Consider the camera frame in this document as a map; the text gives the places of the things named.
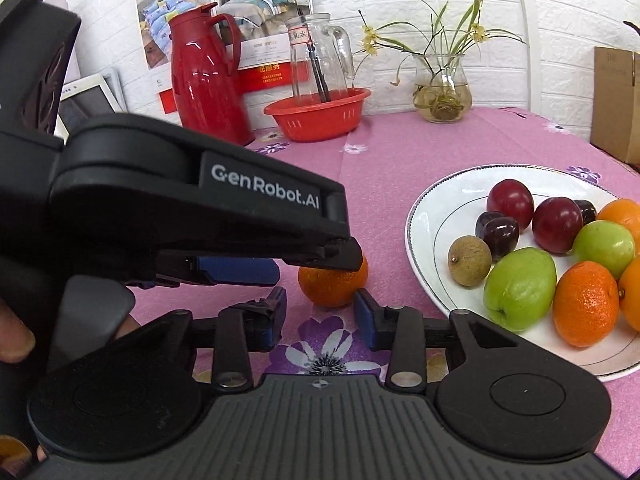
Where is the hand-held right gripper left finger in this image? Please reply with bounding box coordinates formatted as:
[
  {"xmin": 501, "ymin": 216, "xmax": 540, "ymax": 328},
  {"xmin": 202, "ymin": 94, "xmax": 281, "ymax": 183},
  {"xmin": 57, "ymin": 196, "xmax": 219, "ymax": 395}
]
[{"xmin": 112, "ymin": 286, "xmax": 289, "ymax": 393}]

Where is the white plate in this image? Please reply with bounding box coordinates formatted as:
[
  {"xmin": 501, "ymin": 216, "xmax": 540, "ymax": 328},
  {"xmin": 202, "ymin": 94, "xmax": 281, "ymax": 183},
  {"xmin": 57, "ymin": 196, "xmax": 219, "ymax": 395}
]
[{"xmin": 405, "ymin": 162, "xmax": 640, "ymax": 383}]

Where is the smooth orange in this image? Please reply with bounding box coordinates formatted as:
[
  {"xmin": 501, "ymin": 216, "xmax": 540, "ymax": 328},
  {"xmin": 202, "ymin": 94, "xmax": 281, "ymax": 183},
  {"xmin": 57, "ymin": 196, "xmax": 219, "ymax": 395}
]
[
  {"xmin": 596, "ymin": 198, "xmax": 640, "ymax": 241},
  {"xmin": 617, "ymin": 255, "xmax": 640, "ymax": 332}
]

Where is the white machine with screen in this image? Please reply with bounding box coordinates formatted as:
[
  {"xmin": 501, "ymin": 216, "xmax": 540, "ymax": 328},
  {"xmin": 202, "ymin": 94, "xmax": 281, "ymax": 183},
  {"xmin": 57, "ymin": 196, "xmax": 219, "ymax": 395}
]
[{"xmin": 55, "ymin": 72, "xmax": 128, "ymax": 138}]

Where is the kiwi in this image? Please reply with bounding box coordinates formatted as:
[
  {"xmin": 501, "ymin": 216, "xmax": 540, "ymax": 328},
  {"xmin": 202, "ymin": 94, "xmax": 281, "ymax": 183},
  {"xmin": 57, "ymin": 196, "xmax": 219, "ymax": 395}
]
[{"xmin": 447, "ymin": 235, "xmax": 493, "ymax": 287}]

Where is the glass pitcher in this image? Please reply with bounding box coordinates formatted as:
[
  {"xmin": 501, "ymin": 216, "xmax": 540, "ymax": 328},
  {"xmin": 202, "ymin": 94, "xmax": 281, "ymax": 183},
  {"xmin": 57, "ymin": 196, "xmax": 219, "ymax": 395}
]
[{"xmin": 285, "ymin": 12, "xmax": 356, "ymax": 103}]

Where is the dark purple plum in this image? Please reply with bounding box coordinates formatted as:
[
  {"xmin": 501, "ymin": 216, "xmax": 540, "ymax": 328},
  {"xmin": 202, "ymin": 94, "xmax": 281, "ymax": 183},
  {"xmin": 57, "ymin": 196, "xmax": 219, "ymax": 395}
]
[
  {"xmin": 572, "ymin": 199, "xmax": 597, "ymax": 227},
  {"xmin": 475, "ymin": 211, "xmax": 520, "ymax": 262}
]

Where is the red plum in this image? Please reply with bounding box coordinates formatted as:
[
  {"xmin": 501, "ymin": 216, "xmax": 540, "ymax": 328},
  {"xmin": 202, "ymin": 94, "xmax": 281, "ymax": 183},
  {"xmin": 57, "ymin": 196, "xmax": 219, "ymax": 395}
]
[{"xmin": 486, "ymin": 179, "xmax": 535, "ymax": 233}]

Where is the person's left hand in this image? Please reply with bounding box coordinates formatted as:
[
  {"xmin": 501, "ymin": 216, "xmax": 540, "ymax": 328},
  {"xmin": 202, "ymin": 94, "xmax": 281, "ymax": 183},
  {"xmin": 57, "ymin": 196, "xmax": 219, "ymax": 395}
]
[{"xmin": 0, "ymin": 296, "xmax": 37, "ymax": 365}]

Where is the glass vase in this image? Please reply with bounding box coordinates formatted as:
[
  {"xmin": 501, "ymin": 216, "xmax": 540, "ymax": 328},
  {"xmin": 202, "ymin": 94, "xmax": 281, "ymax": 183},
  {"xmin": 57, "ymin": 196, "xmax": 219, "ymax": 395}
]
[{"xmin": 412, "ymin": 52, "xmax": 473, "ymax": 124}]

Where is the red plastic basin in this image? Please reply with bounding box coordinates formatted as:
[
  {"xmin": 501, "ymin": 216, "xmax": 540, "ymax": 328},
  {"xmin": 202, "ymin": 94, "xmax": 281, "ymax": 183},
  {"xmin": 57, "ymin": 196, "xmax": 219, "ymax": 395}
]
[{"xmin": 263, "ymin": 87, "xmax": 372, "ymax": 142}]

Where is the cardboard box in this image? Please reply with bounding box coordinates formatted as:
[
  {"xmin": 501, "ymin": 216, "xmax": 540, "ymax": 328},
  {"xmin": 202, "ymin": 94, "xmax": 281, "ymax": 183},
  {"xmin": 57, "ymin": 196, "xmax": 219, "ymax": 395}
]
[{"xmin": 590, "ymin": 46, "xmax": 640, "ymax": 166}]

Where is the dimpled mandarin orange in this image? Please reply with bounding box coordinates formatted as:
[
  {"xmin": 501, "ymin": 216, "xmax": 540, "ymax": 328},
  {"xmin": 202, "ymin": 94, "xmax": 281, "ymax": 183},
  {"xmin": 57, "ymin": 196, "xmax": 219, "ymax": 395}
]
[{"xmin": 552, "ymin": 260, "xmax": 621, "ymax": 349}]

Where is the red thermos jug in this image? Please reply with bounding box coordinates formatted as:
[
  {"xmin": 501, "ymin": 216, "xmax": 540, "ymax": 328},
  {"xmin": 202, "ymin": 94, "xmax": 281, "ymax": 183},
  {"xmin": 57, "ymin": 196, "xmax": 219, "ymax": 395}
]
[{"xmin": 166, "ymin": 2, "xmax": 257, "ymax": 147}]

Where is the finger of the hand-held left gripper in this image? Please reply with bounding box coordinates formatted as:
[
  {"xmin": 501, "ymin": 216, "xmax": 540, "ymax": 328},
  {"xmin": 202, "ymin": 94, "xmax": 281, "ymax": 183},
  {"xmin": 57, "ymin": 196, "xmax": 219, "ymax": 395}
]
[
  {"xmin": 125, "ymin": 254, "xmax": 282, "ymax": 291},
  {"xmin": 279, "ymin": 236, "xmax": 364, "ymax": 274}
]

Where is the red apple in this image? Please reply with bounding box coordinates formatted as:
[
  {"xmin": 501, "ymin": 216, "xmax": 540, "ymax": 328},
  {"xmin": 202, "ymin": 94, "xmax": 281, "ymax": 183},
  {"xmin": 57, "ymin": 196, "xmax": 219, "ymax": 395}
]
[{"xmin": 531, "ymin": 197, "xmax": 585, "ymax": 255}]

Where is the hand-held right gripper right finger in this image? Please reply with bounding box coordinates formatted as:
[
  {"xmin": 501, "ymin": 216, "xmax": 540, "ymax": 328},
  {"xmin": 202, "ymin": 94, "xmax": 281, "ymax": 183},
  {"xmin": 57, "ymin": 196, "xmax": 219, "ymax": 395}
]
[{"xmin": 353, "ymin": 288, "xmax": 521, "ymax": 393}]

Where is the small green apple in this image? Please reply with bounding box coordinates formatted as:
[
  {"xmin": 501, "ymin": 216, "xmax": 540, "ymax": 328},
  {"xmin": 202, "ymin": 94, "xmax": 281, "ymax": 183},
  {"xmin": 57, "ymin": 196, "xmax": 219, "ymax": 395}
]
[{"xmin": 571, "ymin": 220, "xmax": 636, "ymax": 280}]

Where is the large green apple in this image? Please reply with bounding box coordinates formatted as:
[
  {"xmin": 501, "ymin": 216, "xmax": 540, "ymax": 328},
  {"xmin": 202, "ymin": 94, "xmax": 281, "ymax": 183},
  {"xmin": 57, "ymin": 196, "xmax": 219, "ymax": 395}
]
[{"xmin": 483, "ymin": 247, "xmax": 558, "ymax": 332}]

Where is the pink floral tablecloth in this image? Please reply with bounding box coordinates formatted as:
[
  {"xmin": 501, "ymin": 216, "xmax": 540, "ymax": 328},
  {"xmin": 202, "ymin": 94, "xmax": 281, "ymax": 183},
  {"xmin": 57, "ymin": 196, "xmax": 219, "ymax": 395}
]
[{"xmin": 125, "ymin": 106, "xmax": 640, "ymax": 466}]

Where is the orange with green leaf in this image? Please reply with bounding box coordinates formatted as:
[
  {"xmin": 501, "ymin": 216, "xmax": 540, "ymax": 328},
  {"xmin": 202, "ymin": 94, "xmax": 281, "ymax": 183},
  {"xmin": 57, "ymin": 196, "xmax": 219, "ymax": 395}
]
[{"xmin": 298, "ymin": 252, "xmax": 370, "ymax": 309}]

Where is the yellow flowering plant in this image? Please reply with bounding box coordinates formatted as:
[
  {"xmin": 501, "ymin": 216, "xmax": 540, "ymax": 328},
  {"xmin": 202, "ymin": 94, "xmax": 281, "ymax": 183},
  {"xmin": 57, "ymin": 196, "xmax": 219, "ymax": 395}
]
[{"xmin": 352, "ymin": 0, "xmax": 531, "ymax": 91}]

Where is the black stirrer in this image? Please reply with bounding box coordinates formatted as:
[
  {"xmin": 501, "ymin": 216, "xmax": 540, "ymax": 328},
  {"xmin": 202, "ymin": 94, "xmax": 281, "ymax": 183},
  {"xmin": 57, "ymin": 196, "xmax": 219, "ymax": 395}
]
[{"xmin": 305, "ymin": 42, "xmax": 331, "ymax": 103}]

